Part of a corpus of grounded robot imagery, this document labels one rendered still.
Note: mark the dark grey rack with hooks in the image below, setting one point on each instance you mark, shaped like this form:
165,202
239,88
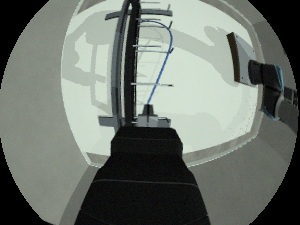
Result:
130,64

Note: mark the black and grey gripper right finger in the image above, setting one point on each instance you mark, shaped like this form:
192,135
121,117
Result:
152,118

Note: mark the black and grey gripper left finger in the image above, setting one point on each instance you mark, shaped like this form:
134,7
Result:
142,118

